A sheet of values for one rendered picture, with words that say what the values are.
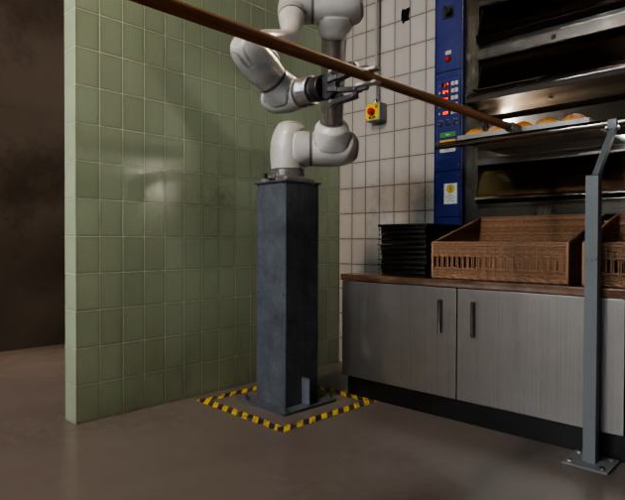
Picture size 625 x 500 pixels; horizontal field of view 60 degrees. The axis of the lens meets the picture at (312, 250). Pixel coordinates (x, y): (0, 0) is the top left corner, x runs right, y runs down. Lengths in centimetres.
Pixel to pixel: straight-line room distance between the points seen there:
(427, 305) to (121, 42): 169
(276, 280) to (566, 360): 119
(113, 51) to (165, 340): 126
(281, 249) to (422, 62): 134
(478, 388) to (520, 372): 19
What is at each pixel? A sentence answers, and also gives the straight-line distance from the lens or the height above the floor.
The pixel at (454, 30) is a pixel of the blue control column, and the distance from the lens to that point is 304.
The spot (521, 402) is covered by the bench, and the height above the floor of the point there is 14.
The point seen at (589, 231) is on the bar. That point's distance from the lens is 200.
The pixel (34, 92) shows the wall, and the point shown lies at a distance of 432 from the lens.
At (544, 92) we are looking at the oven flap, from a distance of 266.
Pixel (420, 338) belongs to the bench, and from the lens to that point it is 237.
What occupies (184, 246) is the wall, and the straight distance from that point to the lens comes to 259.
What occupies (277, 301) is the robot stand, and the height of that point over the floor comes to 47.
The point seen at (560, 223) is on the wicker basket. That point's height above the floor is 81.
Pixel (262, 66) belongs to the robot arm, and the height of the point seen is 124.
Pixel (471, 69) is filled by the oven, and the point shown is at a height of 159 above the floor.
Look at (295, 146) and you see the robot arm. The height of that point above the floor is 115.
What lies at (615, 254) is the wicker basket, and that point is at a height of 69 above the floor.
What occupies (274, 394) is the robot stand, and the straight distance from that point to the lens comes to 250.
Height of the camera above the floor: 73
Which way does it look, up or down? 1 degrees down
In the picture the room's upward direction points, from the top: straight up
